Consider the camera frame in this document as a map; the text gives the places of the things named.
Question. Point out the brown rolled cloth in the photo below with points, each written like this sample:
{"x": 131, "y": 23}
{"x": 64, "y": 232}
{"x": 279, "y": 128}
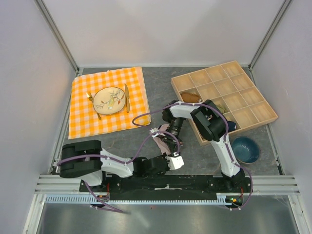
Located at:
{"x": 191, "y": 97}

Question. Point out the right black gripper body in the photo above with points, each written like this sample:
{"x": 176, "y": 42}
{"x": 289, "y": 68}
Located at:
{"x": 175, "y": 131}

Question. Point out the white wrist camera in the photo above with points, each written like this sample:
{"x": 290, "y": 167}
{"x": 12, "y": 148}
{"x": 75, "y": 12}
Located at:
{"x": 155, "y": 133}
{"x": 174, "y": 161}

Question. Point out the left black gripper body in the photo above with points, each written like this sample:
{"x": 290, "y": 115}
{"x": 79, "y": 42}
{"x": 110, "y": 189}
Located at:
{"x": 167, "y": 168}

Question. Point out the white slotted cable duct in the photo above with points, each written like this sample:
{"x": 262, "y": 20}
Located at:
{"x": 90, "y": 199}

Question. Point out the orange white checkered cloth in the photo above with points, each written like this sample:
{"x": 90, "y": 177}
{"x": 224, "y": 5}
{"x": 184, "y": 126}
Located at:
{"x": 83, "y": 120}

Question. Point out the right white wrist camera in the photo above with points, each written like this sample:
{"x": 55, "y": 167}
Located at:
{"x": 155, "y": 133}

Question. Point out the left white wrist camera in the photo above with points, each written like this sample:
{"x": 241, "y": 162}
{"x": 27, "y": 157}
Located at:
{"x": 174, "y": 161}

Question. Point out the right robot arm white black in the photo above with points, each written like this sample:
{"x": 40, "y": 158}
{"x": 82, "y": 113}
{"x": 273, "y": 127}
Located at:
{"x": 213, "y": 127}

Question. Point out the olive rolled cloth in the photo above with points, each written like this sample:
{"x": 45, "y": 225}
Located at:
{"x": 220, "y": 107}

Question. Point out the gold knife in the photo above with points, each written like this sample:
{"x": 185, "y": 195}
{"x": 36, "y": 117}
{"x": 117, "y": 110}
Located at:
{"x": 127, "y": 98}

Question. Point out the gold fork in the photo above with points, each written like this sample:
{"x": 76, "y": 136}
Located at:
{"x": 90, "y": 97}

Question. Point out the wooden compartment tray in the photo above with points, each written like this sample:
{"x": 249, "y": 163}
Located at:
{"x": 230, "y": 88}

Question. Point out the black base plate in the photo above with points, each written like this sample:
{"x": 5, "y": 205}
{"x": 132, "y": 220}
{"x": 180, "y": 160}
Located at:
{"x": 170, "y": 187}

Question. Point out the navy rolled cloth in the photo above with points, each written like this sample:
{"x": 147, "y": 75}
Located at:
{"x": 232, "y": 125}

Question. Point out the pink underwear navy trim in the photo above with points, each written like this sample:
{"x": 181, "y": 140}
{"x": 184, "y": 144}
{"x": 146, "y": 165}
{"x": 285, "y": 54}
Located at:
{"x": 162, "y": 145}

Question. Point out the blue ceramic bowl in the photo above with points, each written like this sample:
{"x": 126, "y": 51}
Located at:
{"x": 246, "y": 150}

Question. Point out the beige floral plate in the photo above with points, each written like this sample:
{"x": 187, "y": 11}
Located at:
{"x": 110, "y": 100}

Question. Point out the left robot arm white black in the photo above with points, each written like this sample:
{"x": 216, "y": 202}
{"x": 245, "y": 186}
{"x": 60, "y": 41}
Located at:
{"x": 87, "y": 160}

